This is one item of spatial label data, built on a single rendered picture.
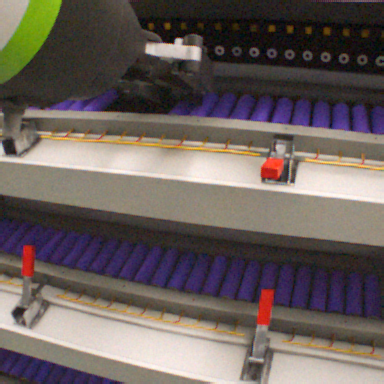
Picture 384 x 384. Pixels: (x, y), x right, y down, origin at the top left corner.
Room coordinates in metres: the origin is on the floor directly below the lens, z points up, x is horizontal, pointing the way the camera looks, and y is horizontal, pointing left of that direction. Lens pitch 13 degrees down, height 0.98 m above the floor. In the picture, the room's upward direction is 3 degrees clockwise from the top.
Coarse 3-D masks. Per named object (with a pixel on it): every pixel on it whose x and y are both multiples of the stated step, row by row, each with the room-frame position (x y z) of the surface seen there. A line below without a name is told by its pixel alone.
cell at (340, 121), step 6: (336, 108) 0.45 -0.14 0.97; (342, 108) 0.45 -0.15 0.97; (348, 108) 0.46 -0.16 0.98; (336, 114) 0.44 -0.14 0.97; (342, 114) 0.44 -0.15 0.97; (348, 114) 0.44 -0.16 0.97; (336, 120) 0.43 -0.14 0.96; (342, 120) 0.42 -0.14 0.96; (348, 120) 0.43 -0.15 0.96; (336, 126) 0.41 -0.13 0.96; (342, 126) 0.41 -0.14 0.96; (348, 126) 0.42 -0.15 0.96
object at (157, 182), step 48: (0, 144) 0.46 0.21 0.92; (48, 144) 0.45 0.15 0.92; (96, 144) 0.44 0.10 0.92; (0, 192) 0.45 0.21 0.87; (48, 192) 0.43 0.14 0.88; (96, 192) 0.41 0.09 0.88; (144, 192) 0.39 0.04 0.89; (192, 192) 0.38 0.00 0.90; (240, 192) 0.36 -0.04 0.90; (288, 192) 0.35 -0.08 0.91; (336, 192) 0.34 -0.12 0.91; (336, 240) 0.35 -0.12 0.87
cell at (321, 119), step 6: (318, 102) 0.47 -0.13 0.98; (324, 102) 0.47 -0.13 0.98; (318, 108) 0.45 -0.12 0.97; (324, 108) 0.45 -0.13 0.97; (318, 114) 0.44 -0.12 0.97; (324, 114) 0.44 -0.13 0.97; (318, 120) 0.42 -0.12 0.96; (324, 120) 0.42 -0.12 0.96; (312, 126) 0.42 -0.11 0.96; (318, 126) 0.41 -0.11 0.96; (324, 126) 0.41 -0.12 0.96
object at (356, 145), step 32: (0, 128) 0.49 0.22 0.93; (64, 128) 0.46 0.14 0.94; (96, 128) 0.45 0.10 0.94; (128, 128) 0.44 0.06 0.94; (160, 128) 0.43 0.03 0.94; (192, 128) 0.42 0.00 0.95; (224, 128) 0.41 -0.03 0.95; (256, 128) 0.40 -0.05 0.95; (288, 128) 0.40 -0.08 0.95; (320, 128) 0.40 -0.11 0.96
